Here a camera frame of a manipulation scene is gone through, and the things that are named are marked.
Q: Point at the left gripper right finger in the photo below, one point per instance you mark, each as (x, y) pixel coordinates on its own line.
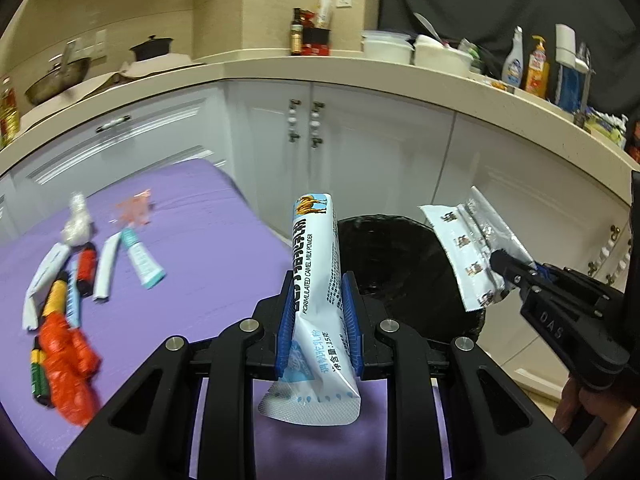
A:
(451, 411)

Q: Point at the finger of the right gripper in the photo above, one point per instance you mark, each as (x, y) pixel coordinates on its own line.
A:
(510, 268)
(547, 273)

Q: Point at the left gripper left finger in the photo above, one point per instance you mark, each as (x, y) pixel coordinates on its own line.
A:
(186, 412)

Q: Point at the white silver foil pouch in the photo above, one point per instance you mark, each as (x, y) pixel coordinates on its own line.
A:
(469, 233)

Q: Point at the orange plastic bag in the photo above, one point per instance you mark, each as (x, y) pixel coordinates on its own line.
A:
(70, 365)

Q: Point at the green yellow thread spool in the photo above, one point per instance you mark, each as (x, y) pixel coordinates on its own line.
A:
(38, 378)

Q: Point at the light blue comb strip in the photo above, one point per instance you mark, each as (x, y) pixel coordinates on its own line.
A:
(72, 309)

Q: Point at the teal white tube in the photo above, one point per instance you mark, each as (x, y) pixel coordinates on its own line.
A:
(148, 270)

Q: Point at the long white sachet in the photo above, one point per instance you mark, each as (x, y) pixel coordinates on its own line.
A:
(38, 288)

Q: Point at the white stick packet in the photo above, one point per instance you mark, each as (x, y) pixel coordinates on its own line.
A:
(105, 268)

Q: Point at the white camel milk sachet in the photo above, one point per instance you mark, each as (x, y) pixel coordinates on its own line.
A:
(318, 386)

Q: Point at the red thread spool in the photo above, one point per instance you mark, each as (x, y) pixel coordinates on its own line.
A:
(86, 269)

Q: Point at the clear plastic bag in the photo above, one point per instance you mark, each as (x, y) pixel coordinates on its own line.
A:
(78, 228)

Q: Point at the orange printed zip bag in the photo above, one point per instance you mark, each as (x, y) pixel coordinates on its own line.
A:
(135, 210)

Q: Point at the black lined trash bin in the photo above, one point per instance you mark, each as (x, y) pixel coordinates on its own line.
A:
(400, 262)

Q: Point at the person's right hand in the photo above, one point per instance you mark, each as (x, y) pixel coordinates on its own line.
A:
(616, 414)

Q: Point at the purple tablecloth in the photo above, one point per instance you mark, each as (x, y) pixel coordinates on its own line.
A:
(220, 260)

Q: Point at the blue dish glove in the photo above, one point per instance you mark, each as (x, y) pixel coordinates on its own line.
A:
(568, 92)

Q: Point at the orange dish soap bottle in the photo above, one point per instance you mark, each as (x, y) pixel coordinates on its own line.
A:
(537, 69)

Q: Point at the white spray bottle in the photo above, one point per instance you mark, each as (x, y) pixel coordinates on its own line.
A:
(513, 66)

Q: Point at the white tub with spoon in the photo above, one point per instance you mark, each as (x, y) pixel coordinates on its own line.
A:
(433, 53)

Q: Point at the white plastic container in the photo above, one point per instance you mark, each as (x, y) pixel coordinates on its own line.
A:
(393, 47)

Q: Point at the black backdrop cloth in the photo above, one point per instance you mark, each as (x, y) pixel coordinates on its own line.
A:
(609, 28)

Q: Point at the red black box holder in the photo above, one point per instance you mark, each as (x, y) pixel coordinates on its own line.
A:
(317, 29)

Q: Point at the dark sauce bottle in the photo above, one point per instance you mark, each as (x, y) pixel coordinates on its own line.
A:
(296, 33)

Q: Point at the cooking oil bottle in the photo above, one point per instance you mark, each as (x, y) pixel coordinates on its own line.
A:
(10, 116)

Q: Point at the steel wok pan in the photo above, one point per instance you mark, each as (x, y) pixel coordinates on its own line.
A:
(66, 72)

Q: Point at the black clay pot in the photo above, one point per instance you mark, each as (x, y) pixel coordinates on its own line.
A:
(151, 48)

